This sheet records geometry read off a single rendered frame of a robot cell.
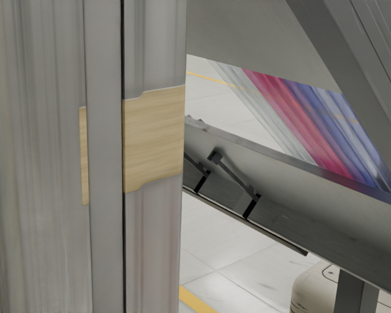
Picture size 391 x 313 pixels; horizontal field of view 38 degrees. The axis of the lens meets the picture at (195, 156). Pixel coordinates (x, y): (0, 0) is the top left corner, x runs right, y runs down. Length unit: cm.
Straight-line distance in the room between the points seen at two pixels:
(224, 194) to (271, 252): 128
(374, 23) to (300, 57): 12
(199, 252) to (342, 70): 186
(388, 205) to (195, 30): 24
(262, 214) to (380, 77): 58
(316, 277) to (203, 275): 58
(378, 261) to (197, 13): 43
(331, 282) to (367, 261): 75
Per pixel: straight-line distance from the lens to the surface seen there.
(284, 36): 34
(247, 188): 80
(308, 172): 57
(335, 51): 23
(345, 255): 74
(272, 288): 192
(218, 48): 42
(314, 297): 146
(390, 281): 71
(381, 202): 53
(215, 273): 197
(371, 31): 23
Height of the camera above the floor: 105
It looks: 21 degrees down
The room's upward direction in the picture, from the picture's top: 2 degrees clockwise
